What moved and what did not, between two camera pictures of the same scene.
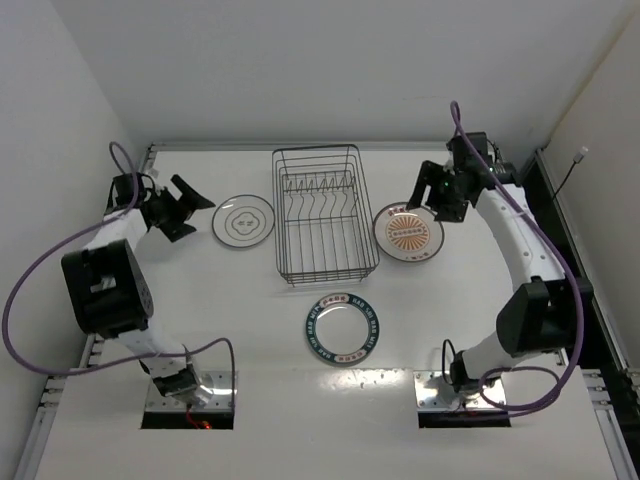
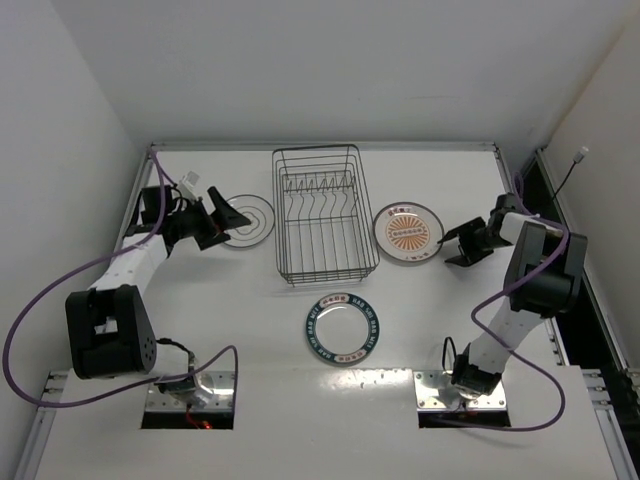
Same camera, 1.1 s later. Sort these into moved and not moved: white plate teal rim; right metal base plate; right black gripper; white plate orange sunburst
Moved: right black gripper
Not moved: white plate orange sunburst; white plate teal rim; right metal base plate
